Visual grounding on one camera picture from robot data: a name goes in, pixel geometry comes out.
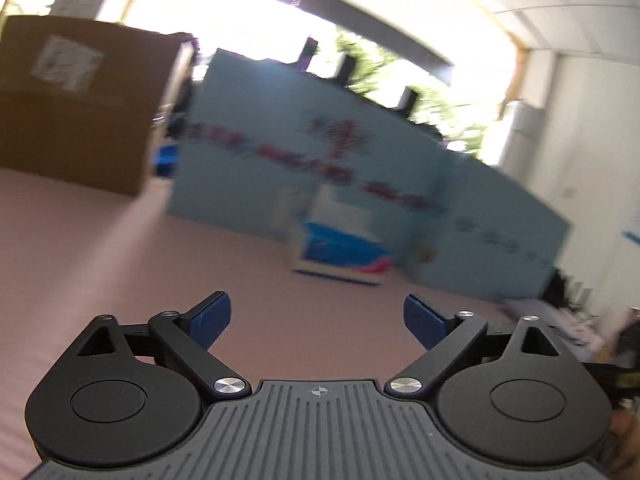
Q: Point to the blue floral tissue box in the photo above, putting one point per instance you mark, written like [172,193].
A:
[340,255]

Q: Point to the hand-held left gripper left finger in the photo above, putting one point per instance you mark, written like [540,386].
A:
[212,317]

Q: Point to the light blue cardboard red tape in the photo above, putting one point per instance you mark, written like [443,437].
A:
[250,170]

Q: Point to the blue bordered wall poster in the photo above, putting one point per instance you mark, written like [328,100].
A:
[632,225]

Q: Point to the light blue cardboard script logos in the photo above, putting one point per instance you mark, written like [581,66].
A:
[500,240]

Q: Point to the black bag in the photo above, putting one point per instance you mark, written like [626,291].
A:
[559,290]

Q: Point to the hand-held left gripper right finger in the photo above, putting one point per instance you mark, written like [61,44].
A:
[422,322]

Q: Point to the person's right forearm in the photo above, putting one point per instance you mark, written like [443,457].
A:
[627,440]

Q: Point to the white standing air conditioner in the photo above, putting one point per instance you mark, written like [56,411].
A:
[522,150]

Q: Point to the large brown cardboard box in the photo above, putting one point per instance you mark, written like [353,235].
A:
[75,125]

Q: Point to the blue plastic crate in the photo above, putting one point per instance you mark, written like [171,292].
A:
[166,160]

